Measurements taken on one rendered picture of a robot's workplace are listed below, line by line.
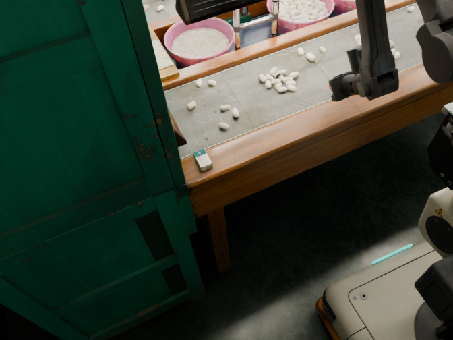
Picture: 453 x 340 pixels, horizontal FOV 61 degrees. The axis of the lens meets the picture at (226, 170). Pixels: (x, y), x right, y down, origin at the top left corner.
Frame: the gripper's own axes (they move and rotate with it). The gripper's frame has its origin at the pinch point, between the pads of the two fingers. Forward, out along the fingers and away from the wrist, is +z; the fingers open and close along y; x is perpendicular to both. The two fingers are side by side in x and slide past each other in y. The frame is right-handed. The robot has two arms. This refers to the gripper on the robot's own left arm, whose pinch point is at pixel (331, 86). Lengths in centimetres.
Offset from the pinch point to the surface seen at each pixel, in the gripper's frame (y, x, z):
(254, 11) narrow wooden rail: -7, -33, 56
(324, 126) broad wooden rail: 7.4, 10.0, -3.1
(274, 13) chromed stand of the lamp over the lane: -1.5, -26.9, 26.5
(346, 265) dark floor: -3, 81, 31
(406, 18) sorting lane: -53, -9, 25
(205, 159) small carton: 44.5, 5.8, -2.1
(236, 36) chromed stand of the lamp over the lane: 13.5, -24.1, 28.9
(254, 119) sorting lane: 23.4, 2.2, 9.5
